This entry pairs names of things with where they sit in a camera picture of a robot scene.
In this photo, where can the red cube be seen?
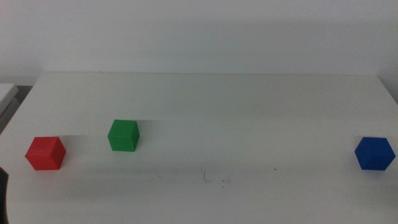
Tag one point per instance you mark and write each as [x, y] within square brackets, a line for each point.
[45, 154]

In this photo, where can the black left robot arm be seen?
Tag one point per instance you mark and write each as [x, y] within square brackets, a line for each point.
[2, 199]

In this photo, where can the blue cube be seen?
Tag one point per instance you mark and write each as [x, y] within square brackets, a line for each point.
[374, 154]

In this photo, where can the green cube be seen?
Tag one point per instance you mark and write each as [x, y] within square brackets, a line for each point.
[123, 136]

